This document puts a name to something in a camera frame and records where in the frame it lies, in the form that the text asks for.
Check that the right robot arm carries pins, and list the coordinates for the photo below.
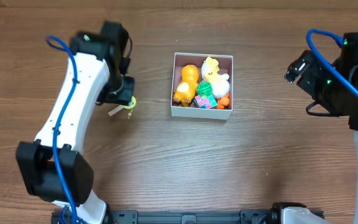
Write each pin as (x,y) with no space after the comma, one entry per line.
(345,69)

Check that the yellow wooden rattle drum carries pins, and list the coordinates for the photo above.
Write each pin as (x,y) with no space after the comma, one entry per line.
(129,108)

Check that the green round toy disc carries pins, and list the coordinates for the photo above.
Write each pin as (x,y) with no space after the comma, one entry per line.
(204,89)

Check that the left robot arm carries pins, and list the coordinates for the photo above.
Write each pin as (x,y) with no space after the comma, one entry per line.
(52,165)

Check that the orange dinosaur toy figure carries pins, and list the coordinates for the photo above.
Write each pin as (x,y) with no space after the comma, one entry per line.
(186,90)

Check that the white square cardboard box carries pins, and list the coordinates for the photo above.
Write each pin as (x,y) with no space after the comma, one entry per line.
(226,66)

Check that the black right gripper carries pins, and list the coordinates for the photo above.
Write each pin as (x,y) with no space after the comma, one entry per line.
(308,82)

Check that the colourful puzzle cube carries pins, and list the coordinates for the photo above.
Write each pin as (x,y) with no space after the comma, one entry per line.
(205,102)

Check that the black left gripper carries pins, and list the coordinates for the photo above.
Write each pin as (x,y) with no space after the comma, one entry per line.
(123,94)

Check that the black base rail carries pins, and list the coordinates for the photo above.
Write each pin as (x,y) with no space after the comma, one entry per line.
(240,217)

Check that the white yellow duck plush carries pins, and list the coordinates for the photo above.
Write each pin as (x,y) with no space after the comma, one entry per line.
(219,83)

